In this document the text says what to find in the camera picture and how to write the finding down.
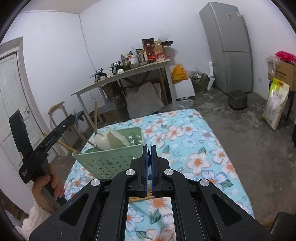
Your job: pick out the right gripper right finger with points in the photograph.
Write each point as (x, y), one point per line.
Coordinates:
(201, 211)

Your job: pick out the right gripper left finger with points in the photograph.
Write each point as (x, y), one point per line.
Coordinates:
(98, 211)

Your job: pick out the wooden chopstick two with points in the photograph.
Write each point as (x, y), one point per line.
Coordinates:
(137, 199)

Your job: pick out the wooden chopstick three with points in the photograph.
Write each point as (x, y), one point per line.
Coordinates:
(149, 192)

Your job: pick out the metal spoon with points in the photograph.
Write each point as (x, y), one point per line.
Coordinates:
(87, 141)

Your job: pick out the beige round soup ladle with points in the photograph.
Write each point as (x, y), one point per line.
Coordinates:
(109, 140)

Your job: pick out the wooden chopstick one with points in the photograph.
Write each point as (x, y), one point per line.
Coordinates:
(95, 118)

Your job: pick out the person left hand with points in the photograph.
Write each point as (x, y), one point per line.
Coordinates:
(46, 188)

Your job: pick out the wooden chair black seat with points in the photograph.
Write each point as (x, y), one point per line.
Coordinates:
(71, 137)

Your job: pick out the green plastic utensil holder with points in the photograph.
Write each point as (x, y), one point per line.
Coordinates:
(107, 164)

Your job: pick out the white door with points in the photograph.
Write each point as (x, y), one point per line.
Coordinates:
(16, 95)

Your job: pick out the floral blue tablecloth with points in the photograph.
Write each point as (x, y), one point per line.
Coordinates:
(185, 139)

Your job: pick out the black trash bin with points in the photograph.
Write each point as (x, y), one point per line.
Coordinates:
(237, 99)

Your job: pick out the white sack under table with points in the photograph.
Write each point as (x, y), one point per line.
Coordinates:
(143, 102)

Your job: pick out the white foam box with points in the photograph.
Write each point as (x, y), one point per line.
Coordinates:
(184, 89)

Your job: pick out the yellow plastic bag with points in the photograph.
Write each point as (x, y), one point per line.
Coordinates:
(178, 74)

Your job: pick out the yellow green rice bag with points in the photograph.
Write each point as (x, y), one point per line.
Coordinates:
(277, 98)

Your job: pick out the white work table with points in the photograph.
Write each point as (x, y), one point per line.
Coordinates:
(142, 69)

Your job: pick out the red bottle on table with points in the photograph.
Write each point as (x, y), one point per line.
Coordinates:
(150, 53)

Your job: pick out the cardboard box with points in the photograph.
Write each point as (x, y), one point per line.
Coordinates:
(281, 70)

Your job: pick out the grey refrigerator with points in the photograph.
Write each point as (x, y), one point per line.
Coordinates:
(229, 46)

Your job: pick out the pink plastic bag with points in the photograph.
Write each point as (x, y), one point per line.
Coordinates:
(286, 57)

